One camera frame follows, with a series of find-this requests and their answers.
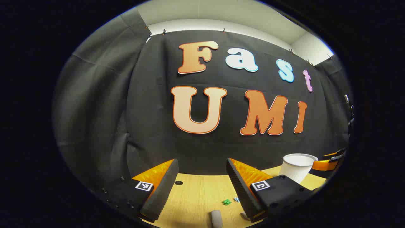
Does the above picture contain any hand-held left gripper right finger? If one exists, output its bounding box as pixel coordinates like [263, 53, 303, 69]
[226, 157, 317, 224]

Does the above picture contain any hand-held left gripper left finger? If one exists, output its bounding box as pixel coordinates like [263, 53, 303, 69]
[92, 158, 179, 224]

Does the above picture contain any small grey broom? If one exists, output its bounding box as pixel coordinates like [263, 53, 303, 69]
[211, 210, 224, 228]

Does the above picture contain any white ribbed garbage bin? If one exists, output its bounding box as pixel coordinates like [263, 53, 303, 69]
[278, 154, 318, 184]

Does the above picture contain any wooden desktop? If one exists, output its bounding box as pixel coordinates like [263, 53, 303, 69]
[142, 165, 326, 228]

